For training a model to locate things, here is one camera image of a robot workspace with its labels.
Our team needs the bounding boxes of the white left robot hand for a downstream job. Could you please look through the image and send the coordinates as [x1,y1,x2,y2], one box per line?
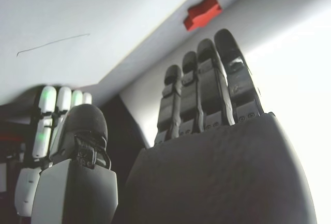
[30,28,318,224]

